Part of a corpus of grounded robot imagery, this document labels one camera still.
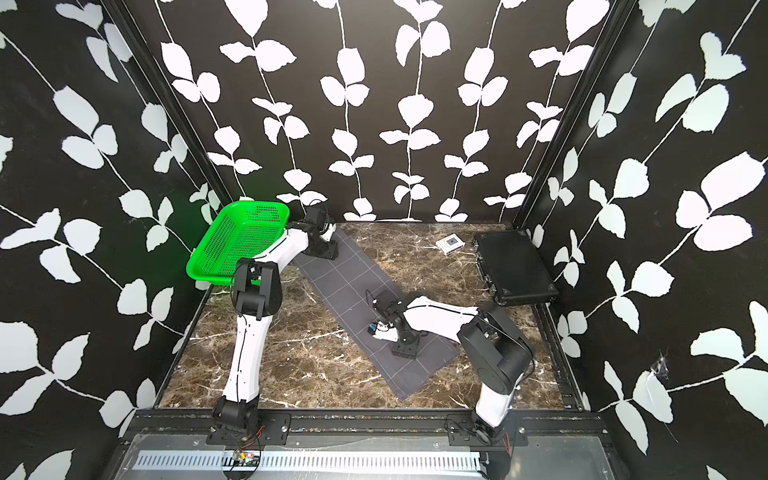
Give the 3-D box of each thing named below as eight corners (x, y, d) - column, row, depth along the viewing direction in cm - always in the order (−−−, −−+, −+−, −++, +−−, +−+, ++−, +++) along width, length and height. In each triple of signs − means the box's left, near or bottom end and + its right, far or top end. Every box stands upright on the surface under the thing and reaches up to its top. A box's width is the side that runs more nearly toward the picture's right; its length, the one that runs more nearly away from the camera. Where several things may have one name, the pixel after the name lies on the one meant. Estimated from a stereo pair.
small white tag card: (446, 255, 113) (447, 252, 112) (435, 244, 117) (436, 240, 115) (464, 246, 116) (465, 242, 115) (453, 235, 120) (454, 231, 119)
